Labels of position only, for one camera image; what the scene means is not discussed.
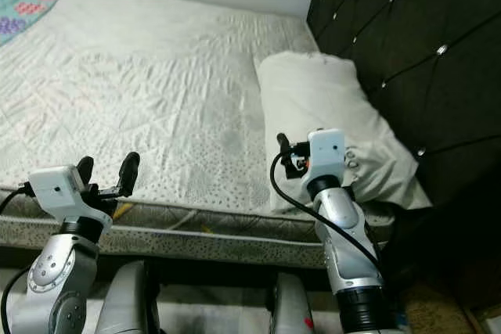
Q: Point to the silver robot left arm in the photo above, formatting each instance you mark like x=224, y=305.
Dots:
x=59, y=279

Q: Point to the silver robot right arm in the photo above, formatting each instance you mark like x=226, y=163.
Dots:
x=344, y=232

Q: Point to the beige pillow with print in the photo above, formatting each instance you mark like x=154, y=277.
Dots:
x=313, y=91

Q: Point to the grey quilted mattress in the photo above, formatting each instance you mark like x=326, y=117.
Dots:
x=149, y=91

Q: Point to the grey robot left leg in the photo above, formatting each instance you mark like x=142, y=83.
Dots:
x=129, y=303

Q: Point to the grey robot leg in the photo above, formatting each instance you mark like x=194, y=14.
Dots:
x=290, y=307
x=129, y=303

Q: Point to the grey robot right leg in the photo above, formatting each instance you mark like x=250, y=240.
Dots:
x=290, y=307

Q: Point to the black tufted headboard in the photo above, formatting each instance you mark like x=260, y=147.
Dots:
x=423, y=37

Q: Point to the teal blanket with colourful shapes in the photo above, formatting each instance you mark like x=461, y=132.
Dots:
x=19, y=1

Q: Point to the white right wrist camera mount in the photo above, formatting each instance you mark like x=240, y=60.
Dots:
x=327, y=150

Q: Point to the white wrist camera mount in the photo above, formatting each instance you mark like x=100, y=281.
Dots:
x=327, y=150
x=56, y=187

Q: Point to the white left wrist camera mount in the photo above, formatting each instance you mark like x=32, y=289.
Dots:
x=56, y=187

